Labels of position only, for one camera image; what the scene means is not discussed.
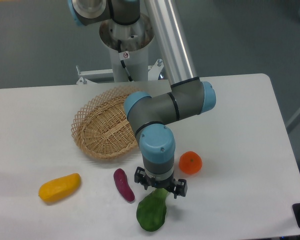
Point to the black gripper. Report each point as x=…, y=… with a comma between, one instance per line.
x=176, y=187

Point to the green bok choy vegetable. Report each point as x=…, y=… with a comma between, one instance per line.
x=151, y=211

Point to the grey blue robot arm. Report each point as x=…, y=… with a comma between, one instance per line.
x=189, y=96

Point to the orange tangerine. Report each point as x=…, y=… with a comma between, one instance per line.
x=190, y=163

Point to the purple sweet potato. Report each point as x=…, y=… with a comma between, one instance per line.
x=122, y=185

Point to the woven wicker basket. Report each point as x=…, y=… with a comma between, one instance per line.
x=100, y=128

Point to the yellow mango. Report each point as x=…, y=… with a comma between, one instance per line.
x=60, y=188

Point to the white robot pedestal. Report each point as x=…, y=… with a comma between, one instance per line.
x=128, y=47

